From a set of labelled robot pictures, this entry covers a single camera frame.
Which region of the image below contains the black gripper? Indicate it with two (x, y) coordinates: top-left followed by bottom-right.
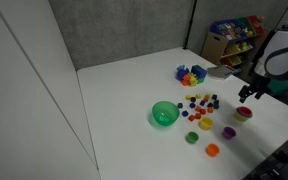
(238, 74), (272, 103)

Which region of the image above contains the small red bowl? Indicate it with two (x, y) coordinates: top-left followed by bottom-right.
(236, 106), (254, 118)

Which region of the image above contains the pale yellow stacked bowl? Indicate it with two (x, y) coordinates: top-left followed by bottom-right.
(233, 112), (250, 123)

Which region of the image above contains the small purple bowl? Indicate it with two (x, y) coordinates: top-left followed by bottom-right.
(221, 126), (237, 141)

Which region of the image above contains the small yellow bowl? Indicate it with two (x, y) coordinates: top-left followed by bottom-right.
(198, 117), (214, 131)

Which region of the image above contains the small orange bowl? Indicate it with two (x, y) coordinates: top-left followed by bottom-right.
(205, 143), (221, 158)

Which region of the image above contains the small green bowl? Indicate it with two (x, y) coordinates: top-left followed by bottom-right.
(185, 131), (200, 145)

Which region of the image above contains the large green translucent bowl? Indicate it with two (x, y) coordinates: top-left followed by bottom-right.
(151, 100), (181, 128)

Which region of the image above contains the gray metal mounting plate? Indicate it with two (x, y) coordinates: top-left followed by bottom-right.
(206, 64), (242, 81)

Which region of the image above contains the yellow storage bin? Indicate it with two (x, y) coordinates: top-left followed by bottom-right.
(221, 54), (243, 67)
(225, 41), (254, 56)

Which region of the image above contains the large blue toy block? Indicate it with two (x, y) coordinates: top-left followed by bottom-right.
(191, 64), (208, 80)

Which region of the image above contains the yellow toy figure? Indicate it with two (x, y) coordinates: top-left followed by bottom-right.
(188, 75), (199, 88)

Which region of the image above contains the wooden toy storage shelf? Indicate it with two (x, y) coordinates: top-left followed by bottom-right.
(201, 14), (271, 68)

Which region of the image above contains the orange toy piece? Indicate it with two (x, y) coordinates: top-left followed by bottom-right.
(180, 74), (191, 87)

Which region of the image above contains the blue storage bin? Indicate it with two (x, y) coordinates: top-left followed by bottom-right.
(210, 19), (248, 42)

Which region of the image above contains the red storage bin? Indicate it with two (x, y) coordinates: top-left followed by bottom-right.
(247, 14), (266, 34)

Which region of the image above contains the green storage bin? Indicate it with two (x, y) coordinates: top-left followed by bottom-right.
(237, 17), (256, 34)

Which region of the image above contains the purple toy piece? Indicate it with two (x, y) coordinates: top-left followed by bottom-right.
(176, 69), (189, 81)

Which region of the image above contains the black vertical pole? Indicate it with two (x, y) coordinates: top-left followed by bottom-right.
(183, 0), (198, 51)

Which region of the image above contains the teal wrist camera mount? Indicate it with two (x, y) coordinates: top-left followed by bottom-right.
(267, 77), (288, 96)

